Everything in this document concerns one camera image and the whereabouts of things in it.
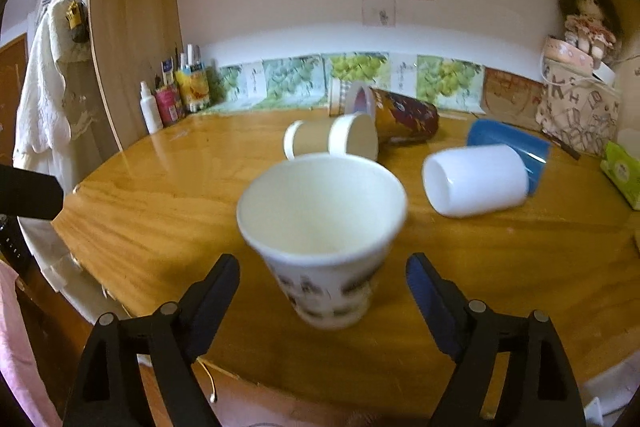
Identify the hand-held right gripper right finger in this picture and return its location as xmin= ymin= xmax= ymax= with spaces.
xmin=405 ymin=252 xmax=586 ymax=427

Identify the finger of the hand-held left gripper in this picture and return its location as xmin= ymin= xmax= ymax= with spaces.
xmin=0 ymin=164 xmax=65 ymax=221

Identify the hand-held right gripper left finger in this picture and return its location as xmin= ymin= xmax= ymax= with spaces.
xmin=62 ymin=253 xmax=241 ymax=427

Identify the white printed paper cup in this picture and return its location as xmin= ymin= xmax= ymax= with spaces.
xmin=236 ymin=153 xmax=408 ymax=331

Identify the blue plastic cup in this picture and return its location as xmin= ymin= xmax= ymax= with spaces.
xmin=466 ymin=119 xmax=551 ymax=198

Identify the dark red printed cup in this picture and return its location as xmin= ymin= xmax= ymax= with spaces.
xmin=348 ymin=82 xmax=440 ymax=144

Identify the brown paper cup white lid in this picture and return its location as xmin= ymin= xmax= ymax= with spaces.
xmin=283 ymin=113 xmax=379 ymax=161

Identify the checkered paper cup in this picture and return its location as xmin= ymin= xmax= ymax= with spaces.
xmin=327 ymin=78 xmax=355 ymax=117

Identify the black device with buttons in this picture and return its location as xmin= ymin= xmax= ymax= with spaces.
xmin=0 ymin=214 xmax=30 ymax=273

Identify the white hanging garment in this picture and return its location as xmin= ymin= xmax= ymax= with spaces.
xmin=13 ymin=2 xmax=103 ymax=158

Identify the wooden door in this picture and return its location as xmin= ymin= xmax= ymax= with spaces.
xmin=0 ymin=34 xmax=29 ymax=165

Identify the white mug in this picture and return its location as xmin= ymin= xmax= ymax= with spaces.
xmin=422 ymin=144 xmax=530 ymax=219

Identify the white spray bottle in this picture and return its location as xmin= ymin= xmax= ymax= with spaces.
xmin=139 ymin=81 xmax=164 ymax=134

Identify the pink cloth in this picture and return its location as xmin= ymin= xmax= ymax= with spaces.
xmin=0 ymin=257 xmax=63 ymax=427

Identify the wooden desk shelf unit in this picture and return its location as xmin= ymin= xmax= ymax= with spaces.
xmin=86 ymin=0 xmax=601 ymax=152

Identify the yellow printed container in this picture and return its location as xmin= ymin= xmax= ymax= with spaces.
xmin=174 ymin=63 xmax=209 ymax=114

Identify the brown cardboard sheet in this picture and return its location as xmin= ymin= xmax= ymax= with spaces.
xmin=481 ymin=68 xmax=545 ymax=118

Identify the green tissue box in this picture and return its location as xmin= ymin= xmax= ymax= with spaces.
xmin=599 ymin=141 xmax=640 ymax=210

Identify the letter print fabric basket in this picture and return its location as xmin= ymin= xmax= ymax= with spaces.
xmin=536 ymin=66 xmax=621 ymax=158

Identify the grape print backsplash paper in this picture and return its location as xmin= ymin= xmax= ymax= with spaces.
xmin=214 ymin=51 xmax=487 ymax=114

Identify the pink round box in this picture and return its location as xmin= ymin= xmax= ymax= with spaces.
xmin=542 ymin=36 xmax=602 ymax=70

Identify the rag doll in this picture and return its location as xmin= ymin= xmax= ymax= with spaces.
xmin=557 ymin=0 xmax=620 ymax=70

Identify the white cable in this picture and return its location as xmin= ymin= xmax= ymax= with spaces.
xmin=198 ymin=357 xmax=219 ymax=404

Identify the drawing paper on wall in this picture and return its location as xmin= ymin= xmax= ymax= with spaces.
xmin=362 ymin=0 xmax=399 ymax=28

